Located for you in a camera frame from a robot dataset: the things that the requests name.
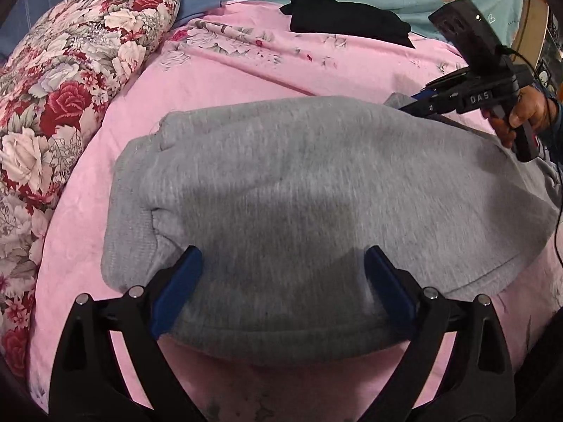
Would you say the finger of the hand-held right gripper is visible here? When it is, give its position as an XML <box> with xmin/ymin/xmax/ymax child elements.
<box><xmin>397</xmin><ymin>89</ymin><xmax>460</xmax><ymax>120</ymax></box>

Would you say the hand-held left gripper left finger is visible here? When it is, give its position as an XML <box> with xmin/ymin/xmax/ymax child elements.
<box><xmin>48</xmin><ymin>245</ymin><xmax>208</xmax><ymax>422</ymax></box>

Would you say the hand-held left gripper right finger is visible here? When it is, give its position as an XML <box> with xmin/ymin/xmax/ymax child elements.
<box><xmin>364</xmin><ymin>245</ymin><xmax>516</xmax><ymax>422</ymax></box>

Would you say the grey sweatshirt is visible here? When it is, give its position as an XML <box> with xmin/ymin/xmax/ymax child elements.
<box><xmin>102</xmin><ymin>93</ymin><xmax>560</xmax><ymax>367</ymax></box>

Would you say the person's right hand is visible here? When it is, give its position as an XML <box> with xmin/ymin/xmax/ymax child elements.
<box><xmin>481</xmin><ymin>84</ymin><xmax>551</xmax><ymax>149</ymax></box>

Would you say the black folded garment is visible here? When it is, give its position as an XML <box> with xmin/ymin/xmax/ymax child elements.
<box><xmin>280</xmin><ymin>0</ymin><xmax>417</xmax><ymax>50</ymax></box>

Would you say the pink floral bed sheet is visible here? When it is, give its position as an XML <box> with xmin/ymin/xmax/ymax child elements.
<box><xmin>27</xmin><ymin>0</ymin><xmax>563</xmax><ymax>422</ymax></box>

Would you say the floral red-rose pillow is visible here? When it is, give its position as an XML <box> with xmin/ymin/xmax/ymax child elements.
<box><xmin>0</xmin><ymin>0</ymin><xmax>182</xmax><ymax>376</ymax></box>

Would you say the wooden bed frame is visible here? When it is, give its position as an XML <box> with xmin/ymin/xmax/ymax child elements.
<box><xmin>512</xmin><ymin>0</ymin><xmax>550</xmax><ymax>84</ymax></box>

